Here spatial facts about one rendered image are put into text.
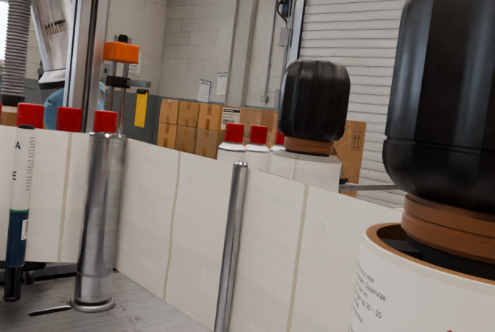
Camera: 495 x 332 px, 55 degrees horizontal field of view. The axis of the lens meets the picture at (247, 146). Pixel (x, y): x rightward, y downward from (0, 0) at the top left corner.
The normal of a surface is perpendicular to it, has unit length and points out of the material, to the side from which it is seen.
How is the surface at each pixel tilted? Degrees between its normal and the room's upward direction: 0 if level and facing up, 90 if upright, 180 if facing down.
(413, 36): 90
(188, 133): 88
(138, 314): 0
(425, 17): 90
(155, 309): 0
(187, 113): 90
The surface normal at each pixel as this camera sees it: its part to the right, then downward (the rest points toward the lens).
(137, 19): 0.76, 0.14
